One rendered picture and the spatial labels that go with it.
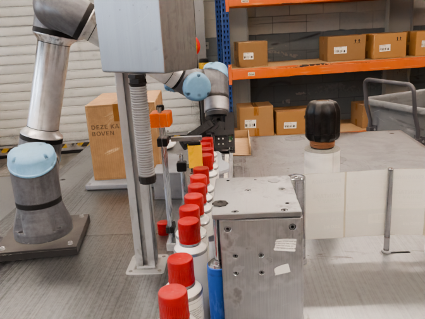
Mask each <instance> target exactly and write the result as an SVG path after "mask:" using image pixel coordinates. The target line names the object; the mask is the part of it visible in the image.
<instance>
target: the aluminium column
mask: <svg viewBox="0 0 425 319"><path fill-rule="evenodd" d="M129 74H131V73H114V77H115V83H116V93H117V100H118V111H119V116H120V127H121V138H122V144H123V154H124V160H125V171H126V182H127V188H128V198H129V205H130V216H131V221H132V232H133V243H134V249H135V260H136V266H137V269H138V268H156V265H157V262H158V259H159V258H158V251H157V239H156V226H155V219H154V207H153V200H152V187H151V185H142V184H140V182H139V168H138V167H139V166H138V161H137V160H138V159H137V149H136V142H135V132H134V124H133V123H134V122H133V121H134V119H133V114H132V113H133V112H132V108H133V107H132V102H131V100H132V99H131V96H130V95H131V94H130V92H131V91H130V85H129V84H128V83H129V78H128V75H129Z"/></svg>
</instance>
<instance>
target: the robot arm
mask: <svg viewBox="0 0 425 319"><path fill-rule="evenodd" d="M32 4H33V9H34V21H33V27H32V32H33V34H34V35H35V36H36V38H37V47H36V52H35V62H34V72H33V77H32V87H31V93H30V102H29V109H28V118H27V126H26V127H24V128H23V129H21V130H20V136H19V142H18V147H14V148H13V149H12V150H11V151H10V152H9V153H8V156H7V159H8V162H7V166H8V170H9V174H10V178H11V185H12V188H13V195H14V199H15V205H16V213H15V220H14V224H13V235H14V239H15V241H17V242H19V243H22V244H42V243H47V242H51V241H55V240H57V239H60V238H62V237H64V236H66V235H67V234H69V233H70V232H71V231H72V229H73V222H72V218H71V216H70V214H69V212H68V210H67V209H66V206H65V205H64V203H63V200H62V195H61V187H60V183H59V164H60V161H61V149H62V144H63V135H62V134H61V132H60V131H59V123H60V118H61V109H62V104H63V95H64V90H65V82H66V73H67V68H68V59H69V54H70V46H71V45H72V44H73V43H75V42H76V41H77V40H78V41H79V40H83V39H85V40H86V41H89V42H90V43H92V44H93V45H95V46H97V47H99V39H98V33H97V23H96V17H95V8H94V4H93V3H91V2H90V1H88V0H33V1H32ZM146 74H147V75H148V76H150V77H152V78H154V79H156V80H158V81H159V82H161V83H163V84H164V88H165V90H166V91H170V92H178V93H180V94H182V95H183V96H185V97H186V98H187V99H189V100H191V101H202V100H204V113H205V119H206V120H208V121H207V122H205V123H203V124H202V125H201V126H199V127H197V128H196V129H195V130H193V131H191V132H190V133H189V134H187V135H184V136H190V135H201V136H202V137H212V138H213V144H214V152H216V153H217V154H218V166H219V175H221V174H224V173H228V172H229V171H230V164H229V163H228V162H225V161H223V160H222V157H221V153H222V154H229V153H235V128H234V112H230V110H229V91H228V81H229V78H228V69H227V67H226V65H225V64H223V63H220V62H214V63H213V62H210V63H207V64H205V65H204V69H198V68H195V69H191V70H185V71H180V72H173V73H167V74H155V73H146Z"/></svg>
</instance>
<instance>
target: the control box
mask: <svg viewBox="0 0 425 319"><path fill-rule="evenodd" d="M94 8H95V17H96V23H97V33H98V39H99V49H100V55H101V65H102V71H103V72H108V73H155V74H167V73H173V72H180V71H185V70H191V69H195V68H197V42H196V37H195V18H194V0H94Z"/></svg>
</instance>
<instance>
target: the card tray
mask: <svg viewBox="0 0 425 319"><path fill-rule="evenodd" d="M249 155H251V145H250V136H249V130H235V153H233V156H249Z"/></svg>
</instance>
